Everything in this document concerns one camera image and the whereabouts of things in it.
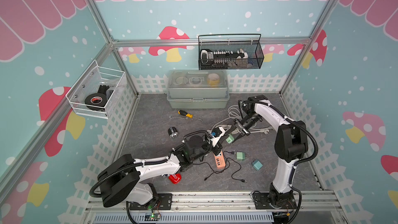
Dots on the black electrical tape roll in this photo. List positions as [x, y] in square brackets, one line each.
[96, 101]

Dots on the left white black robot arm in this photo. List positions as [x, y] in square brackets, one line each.
[124, 180]

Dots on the yellow tape roll in box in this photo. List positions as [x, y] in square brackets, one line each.
[213, 79]

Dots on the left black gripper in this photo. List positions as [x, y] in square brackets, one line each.
[216, 149]

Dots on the translucent green storage box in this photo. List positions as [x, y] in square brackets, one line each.
[188, 89]

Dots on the green charger adapter with prongs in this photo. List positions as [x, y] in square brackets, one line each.
[240, 156]

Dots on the red blue electric shaver case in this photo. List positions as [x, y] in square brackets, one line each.
[175, 178]

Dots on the orange power strip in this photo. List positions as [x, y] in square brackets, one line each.
[220, 161]

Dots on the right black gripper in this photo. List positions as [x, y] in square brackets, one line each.
[239, 127]

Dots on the white wire wall basket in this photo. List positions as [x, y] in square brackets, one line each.
[97, 79]

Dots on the black power strip in basket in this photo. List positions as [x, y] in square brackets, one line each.
[213, 58]

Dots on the yellow black screwdriver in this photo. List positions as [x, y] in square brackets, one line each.
[185, 114]

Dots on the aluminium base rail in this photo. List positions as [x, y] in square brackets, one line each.
[217, 207]

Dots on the black wire mesh wall basket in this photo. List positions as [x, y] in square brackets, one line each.
[249, 43]

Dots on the black silver electric shaver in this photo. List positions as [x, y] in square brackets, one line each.
[173, 132]

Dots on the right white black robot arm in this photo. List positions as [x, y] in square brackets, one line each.
[293, 145]

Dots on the white power strip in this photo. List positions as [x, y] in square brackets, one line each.
[219, 130]

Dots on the teal cube adapter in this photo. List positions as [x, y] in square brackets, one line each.
[257, 165]

